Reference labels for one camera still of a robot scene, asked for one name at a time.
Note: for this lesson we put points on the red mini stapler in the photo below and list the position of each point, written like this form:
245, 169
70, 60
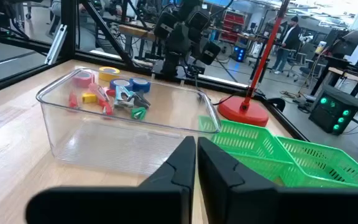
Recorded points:
110, 92

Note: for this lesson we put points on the office chair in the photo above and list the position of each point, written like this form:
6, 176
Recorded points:
297, 62

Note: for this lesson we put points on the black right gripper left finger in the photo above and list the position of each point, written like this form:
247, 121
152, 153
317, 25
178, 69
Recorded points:
166, 202

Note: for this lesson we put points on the silver aluminium bracket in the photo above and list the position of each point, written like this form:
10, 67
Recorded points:
56, 43

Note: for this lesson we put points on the computer tower with blue lights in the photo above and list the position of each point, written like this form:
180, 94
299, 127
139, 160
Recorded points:
238, 53

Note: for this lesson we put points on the computer tower with green lights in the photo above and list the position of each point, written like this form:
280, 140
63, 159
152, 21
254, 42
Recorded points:
331, 115

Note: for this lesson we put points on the clear plastic bin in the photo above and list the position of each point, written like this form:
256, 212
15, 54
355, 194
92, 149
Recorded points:
120, 146

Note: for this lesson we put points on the red plastic stapler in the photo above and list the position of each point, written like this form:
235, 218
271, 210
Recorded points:
73, 99
107, 108

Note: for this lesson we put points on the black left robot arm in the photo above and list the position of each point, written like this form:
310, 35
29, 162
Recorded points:
179, 40

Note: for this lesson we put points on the pink tape roll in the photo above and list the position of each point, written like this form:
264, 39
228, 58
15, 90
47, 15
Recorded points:
82, 83

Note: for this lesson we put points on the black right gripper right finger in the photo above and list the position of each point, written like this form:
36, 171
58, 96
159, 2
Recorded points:
228, 199

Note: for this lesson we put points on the wooden workbench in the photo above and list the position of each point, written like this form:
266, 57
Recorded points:
135, 31

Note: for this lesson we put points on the yellow tape roll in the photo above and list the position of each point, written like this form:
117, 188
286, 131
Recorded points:
109, 77

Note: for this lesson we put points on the yellow mini stapler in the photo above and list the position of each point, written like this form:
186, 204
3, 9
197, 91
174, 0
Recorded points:
89, 98

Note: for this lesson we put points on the red tool cabinet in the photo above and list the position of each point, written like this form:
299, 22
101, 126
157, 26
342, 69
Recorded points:
233, 25

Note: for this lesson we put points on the green plastic slotted basket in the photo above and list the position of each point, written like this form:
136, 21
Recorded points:
322, 161
247, 140

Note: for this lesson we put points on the dark grey stapler remover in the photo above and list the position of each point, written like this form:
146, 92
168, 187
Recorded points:
141, 100

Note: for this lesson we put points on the green stapler remover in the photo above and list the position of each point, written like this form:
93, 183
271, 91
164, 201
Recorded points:
138, 113

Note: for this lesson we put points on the black computer monitor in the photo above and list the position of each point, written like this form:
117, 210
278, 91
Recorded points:
348, 42

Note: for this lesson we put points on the person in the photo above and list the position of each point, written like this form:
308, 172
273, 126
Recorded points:
286, 40

